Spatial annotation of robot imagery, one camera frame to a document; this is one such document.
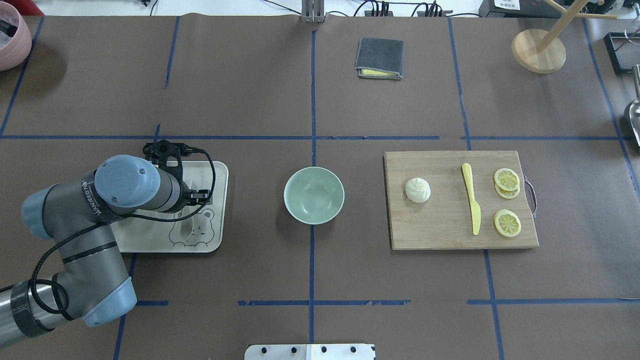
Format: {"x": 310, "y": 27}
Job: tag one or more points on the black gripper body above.
{"x": 186, "y": 193}

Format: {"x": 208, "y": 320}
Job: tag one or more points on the white ceramic spoon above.
{"x": 184, "y": 229}

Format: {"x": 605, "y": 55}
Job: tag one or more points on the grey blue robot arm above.
{"x": 83, "y": 276}

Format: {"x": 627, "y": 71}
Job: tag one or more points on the light green bowl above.
{"x": 314, "y": 195}

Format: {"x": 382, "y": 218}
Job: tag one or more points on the white steamed bun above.
{"x": 417, "y": 190}

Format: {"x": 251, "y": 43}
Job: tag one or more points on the pink bowl with ice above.
{"x": 15, "y": 37}

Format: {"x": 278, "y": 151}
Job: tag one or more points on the cream rectangular bear tray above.
{"x": 134, "y": 235}

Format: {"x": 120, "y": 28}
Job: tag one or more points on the folded grey yellow cloth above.
{"x": 380, "y": 58}

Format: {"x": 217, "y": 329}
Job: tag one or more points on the wooden cutting board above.
{"x": 444, "y": 221}

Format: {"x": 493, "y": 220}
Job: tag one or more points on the yellow plastic knife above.
{"x": 475, "y": 209}

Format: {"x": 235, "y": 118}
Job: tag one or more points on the lower lemon slice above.
{"x": 507, "y": 223}

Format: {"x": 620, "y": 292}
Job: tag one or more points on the lemon slice beneath upper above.
{"x": 512, "y": 194}

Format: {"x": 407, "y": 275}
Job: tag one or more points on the wooden mug tree stand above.
{"x": 541, "y": 51}

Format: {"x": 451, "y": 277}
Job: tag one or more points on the metal scoop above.
{"x": 632, "y": 111}

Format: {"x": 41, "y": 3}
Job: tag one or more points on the black tray at edge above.
{"x": 624, "y": 54}

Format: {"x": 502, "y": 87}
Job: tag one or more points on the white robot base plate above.
{"x": 311, "y": 351}

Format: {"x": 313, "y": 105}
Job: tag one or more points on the aluminium frame post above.
{"x": 313, "y": 11}

